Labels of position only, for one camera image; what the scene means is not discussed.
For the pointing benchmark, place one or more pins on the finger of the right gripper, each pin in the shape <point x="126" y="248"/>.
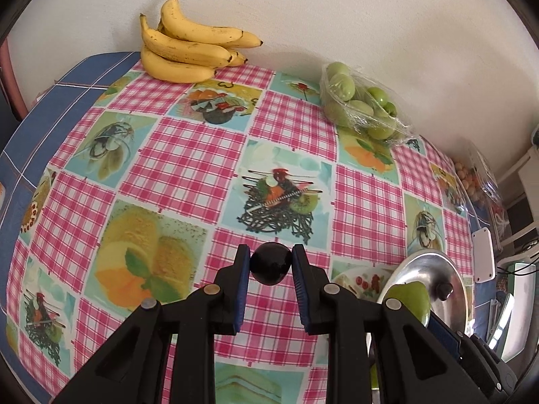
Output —
<point x="491" y="375"/>

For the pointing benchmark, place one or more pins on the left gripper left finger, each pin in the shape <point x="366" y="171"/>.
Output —
<point x="216" y="309"/>

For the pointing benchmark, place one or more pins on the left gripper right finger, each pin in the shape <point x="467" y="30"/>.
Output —
<point x="328" y="309"/>

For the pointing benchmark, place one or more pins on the pale green mango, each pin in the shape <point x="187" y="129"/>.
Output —
<point x="415" y="297"/>

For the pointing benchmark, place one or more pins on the dark cherry back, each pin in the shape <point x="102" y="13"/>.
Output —
<point x="270" y="263"/>

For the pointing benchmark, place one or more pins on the dark cherry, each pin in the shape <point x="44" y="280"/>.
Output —
<point x="270" y="263"/>
<point x="444" y="290"/>

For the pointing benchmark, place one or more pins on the dark cherry front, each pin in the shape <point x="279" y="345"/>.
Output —
<point x="444" y="290"/>

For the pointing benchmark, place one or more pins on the plastic tray of green fruits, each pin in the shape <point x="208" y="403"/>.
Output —
<point x="355" y="102"/>

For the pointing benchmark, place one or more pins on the silver metal bowl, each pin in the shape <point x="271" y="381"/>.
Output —
<point x="430" y="267"/>

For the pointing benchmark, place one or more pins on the white rectangular box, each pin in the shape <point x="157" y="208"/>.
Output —
<point x="484" y="268"/>

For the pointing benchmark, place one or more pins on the pink checkered tablecloth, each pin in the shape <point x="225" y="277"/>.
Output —
<point x="247" y="157"/>

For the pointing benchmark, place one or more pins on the clear bag of longans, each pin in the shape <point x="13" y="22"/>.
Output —
<point x="480" y="185"/>

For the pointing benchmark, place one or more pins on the white side table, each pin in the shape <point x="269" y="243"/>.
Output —
<point x="516" y="219"/>

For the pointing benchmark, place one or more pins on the blue cloth under tablecloth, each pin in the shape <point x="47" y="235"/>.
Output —
<point x="54" y="210"/>

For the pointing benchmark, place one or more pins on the yellow banana bunch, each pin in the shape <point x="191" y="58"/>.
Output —
<point x="182" y="51"/>

